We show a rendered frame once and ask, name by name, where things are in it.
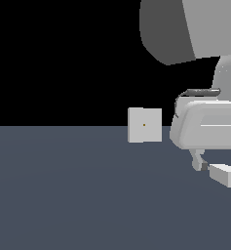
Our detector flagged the white wall socket box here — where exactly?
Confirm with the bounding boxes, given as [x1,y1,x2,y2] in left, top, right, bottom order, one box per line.
[127,106,163,144]

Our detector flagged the white charger block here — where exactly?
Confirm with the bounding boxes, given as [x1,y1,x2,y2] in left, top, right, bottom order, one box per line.
[209,163,231,188]

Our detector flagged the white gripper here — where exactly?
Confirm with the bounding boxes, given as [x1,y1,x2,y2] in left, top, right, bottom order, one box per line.
[169,97,231,172]

